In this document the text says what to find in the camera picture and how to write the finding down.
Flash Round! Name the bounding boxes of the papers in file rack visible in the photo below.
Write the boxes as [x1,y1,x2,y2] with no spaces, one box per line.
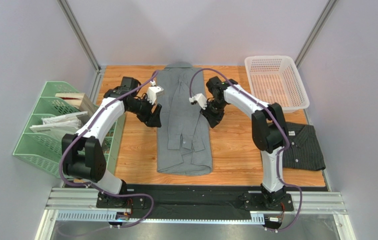
[29,111,90,141]

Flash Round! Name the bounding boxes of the white plastic basket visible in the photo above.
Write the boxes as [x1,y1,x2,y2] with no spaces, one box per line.
[244,55,310,113]

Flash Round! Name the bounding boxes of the grey long sleeve shirt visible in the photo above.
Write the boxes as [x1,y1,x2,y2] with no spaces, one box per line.
[156,62,213,176]

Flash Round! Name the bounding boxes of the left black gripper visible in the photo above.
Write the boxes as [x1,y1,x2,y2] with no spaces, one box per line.
[127,93,162,128]

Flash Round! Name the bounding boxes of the aluminium front frame rail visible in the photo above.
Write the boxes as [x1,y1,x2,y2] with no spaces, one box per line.
[36,184,355,240]

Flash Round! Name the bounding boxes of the purple cable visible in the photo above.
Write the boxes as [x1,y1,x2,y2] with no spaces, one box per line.
[58,69,160,230]
[188,67,303,233]

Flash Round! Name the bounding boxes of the wrist white camera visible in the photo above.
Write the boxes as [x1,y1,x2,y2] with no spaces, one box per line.
[146,80,164,105]
[189,93,208,110]

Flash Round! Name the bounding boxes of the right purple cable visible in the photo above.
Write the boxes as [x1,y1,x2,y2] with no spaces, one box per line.
[188,67,303,233]

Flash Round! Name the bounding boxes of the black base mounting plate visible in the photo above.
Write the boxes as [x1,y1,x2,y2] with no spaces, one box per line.
[96,184,294,220]

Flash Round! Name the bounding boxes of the dark striped folded shirt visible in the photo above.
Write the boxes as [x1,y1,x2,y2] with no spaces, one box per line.
[282,122,326,171]

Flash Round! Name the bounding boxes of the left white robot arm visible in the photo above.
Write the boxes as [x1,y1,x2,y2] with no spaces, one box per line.
[59,72,164,198]

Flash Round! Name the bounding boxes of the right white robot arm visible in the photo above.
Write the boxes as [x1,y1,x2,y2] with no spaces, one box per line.
[197,76,287,208]

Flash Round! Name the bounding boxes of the green plastic file rack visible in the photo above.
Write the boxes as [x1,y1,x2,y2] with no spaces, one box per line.
[13,81,125,179]

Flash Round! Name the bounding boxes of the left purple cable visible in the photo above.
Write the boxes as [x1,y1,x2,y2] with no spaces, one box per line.
[58,69,160,230]

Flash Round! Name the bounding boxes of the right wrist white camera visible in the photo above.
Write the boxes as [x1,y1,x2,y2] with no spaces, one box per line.
[189,93,208,110]

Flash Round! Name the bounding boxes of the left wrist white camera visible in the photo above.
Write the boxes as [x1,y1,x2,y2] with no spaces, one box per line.
[146,80,164,105]

